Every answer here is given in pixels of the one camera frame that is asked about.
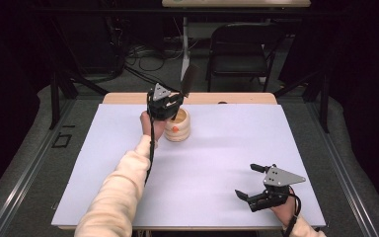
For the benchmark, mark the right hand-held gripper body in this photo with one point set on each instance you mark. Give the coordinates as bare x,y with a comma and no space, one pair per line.
276,187

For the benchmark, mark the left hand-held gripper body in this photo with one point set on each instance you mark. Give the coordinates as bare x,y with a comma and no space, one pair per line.
161,102

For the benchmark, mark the cream ringed holder cup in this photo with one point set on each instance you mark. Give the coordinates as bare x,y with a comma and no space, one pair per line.
177,126

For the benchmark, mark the person's left hand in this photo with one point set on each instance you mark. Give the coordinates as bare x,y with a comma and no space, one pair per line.
154,126

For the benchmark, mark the person's right hand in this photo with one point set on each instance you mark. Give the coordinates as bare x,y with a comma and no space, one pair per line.
284,212

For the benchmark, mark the wooden table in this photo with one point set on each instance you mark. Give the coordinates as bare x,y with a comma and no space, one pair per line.
210,98

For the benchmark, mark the white table mat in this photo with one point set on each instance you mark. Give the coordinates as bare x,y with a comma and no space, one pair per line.
210,171

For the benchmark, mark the white table leg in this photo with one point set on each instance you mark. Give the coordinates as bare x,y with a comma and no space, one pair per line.
185,46

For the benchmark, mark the black folding chair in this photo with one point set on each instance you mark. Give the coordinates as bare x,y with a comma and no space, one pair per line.
240,56

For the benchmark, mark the light background table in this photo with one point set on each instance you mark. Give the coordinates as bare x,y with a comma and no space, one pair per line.
235,3

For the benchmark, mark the metal floor rail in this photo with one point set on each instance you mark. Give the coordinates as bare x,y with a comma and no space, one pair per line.
26,174
342,164

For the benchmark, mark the black frame stand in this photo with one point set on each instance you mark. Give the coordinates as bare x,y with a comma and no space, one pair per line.
55,98
322,98

